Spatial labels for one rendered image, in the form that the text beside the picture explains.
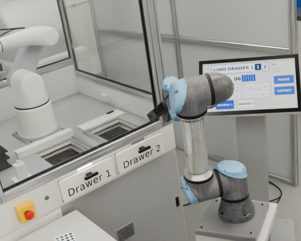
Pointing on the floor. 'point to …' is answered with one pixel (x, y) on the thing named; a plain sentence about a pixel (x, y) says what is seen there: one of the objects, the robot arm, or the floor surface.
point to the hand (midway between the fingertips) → (164, 120)
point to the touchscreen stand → (259, 169)
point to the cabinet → (128, 205)
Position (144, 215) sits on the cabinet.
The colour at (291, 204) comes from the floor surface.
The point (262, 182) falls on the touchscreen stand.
